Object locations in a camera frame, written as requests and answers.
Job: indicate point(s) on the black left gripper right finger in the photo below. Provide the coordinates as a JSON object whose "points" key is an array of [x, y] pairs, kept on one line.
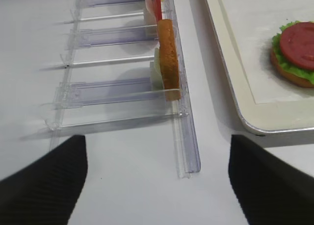
{"points": [[269, 190]]}

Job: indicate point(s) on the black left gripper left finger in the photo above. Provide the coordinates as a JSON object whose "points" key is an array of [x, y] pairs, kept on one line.
{"points": [[46, 191]]}

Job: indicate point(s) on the lettuce leaf on burger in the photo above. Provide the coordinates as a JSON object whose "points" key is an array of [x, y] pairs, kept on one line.
{"points": [[284, 63]]}

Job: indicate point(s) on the tomato slice on burger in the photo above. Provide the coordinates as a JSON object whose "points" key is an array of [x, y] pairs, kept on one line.
{"points": [[297, 45]]}

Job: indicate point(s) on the yellow cheese slice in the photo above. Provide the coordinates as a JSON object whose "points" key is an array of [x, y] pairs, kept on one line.
{"points": [[155, 73]]}

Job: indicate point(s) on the red tomato slice in rack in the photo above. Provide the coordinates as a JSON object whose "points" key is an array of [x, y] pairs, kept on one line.
{"points": [[157, 9]]}

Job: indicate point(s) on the bottom bun on tray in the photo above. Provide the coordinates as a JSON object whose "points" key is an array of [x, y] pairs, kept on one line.
{"points": [[298, 81]]}

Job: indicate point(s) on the clear acrylic rack left side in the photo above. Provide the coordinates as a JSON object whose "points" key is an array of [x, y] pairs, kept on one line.
{"points": [[107, 47]]}

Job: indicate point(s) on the white metal tray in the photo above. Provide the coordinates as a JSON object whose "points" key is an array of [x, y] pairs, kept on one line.
{"points": [[265, 102]]}

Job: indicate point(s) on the brown bun in left rack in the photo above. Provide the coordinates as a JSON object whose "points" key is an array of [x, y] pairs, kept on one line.
{"points": [[168, 60]]}

